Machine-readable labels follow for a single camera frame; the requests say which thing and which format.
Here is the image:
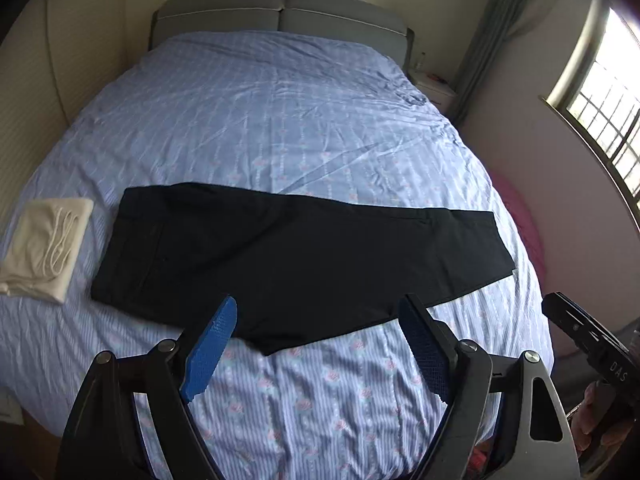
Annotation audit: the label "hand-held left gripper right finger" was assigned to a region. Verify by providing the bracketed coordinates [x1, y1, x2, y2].
[397, 294, 583, 480]

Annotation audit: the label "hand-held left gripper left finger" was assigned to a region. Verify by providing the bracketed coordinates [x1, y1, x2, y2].
[55, 295, 238, 480]

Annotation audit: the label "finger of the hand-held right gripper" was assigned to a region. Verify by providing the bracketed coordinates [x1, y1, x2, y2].
[542, 292, 608, 361]

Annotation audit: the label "black pants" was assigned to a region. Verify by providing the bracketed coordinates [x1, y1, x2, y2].
[91, 182, 516, 357]

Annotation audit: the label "person's right hand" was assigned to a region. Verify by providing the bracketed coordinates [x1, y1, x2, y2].
[572, 382, 603, 458]

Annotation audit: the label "pink cushion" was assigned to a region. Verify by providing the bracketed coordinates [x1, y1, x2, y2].
[487, 169, 553, 313]

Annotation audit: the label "cream folded garment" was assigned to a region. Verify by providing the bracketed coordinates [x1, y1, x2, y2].
[0, 197, 95, 305]

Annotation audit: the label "barred window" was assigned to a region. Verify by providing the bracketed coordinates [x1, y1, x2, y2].
[539, 5, 640, 233]

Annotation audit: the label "bed with blue striped sheet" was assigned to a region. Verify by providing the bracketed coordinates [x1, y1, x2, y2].
[0, 30, 556, 480]

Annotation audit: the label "white nightstand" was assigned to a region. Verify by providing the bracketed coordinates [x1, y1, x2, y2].
[407, 69, 459, 112]

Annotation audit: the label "green curtain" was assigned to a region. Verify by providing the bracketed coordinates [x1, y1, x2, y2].
[449, 0, 557, 127]

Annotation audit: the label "cream sliding wardrobe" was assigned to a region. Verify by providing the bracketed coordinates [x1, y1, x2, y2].
[0, 0, 158, 243]

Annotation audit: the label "grey padded headboard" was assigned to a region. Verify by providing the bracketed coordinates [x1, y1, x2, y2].
[149, 0, 416, 67]

